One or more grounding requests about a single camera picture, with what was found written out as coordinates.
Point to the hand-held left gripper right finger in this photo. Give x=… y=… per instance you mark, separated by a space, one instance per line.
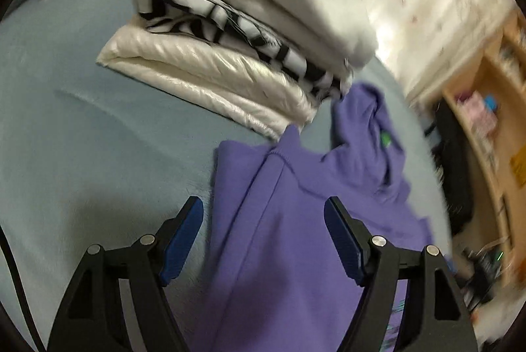
x=345 y=241

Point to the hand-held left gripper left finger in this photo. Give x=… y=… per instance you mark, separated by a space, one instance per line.
x=181 y=237

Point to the purple zip hoodie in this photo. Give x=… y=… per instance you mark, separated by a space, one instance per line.
x=287 y=212

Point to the wooden bookshelf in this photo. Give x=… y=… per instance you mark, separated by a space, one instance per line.
x=493 y=179

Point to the black bag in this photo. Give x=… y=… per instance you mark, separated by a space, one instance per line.
x=456 y=171

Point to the yellow cloth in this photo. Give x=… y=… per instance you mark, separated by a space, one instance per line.
x=518 y=167

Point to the blue-grey bed blanket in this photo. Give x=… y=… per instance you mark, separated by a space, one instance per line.
x=82 y=130

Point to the pink drawer organizer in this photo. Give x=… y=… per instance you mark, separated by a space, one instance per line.
x=476 y=113

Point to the folded white puffer jacket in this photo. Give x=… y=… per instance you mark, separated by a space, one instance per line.
x=205 y=72

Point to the blue toy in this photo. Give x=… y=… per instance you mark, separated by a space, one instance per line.
x=491 y=104

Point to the folded black white patterned garment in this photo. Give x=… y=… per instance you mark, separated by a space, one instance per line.
x=230 y=19

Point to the cream floral curtain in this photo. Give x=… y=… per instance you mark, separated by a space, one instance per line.
x=431 y=7

